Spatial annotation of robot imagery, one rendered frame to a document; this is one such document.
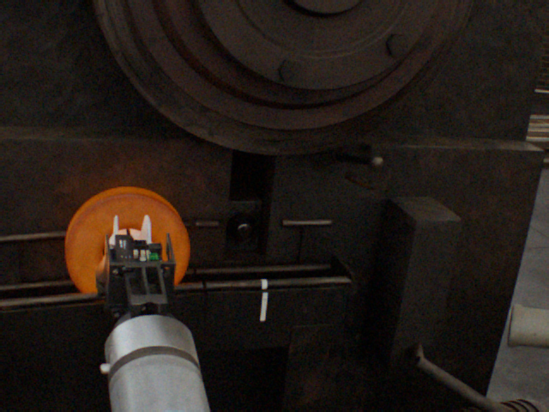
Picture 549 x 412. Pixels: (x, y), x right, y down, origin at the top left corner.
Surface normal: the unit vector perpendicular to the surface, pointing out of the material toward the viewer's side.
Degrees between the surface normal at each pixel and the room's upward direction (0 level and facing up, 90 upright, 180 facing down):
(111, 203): 88
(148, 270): 106
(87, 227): 88
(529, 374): 0
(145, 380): 27
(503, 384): 0
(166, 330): 20
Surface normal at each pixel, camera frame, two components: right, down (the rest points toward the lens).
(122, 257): 0.17, -0.81
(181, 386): 0.46, -0.77
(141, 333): -0.05, -0.79
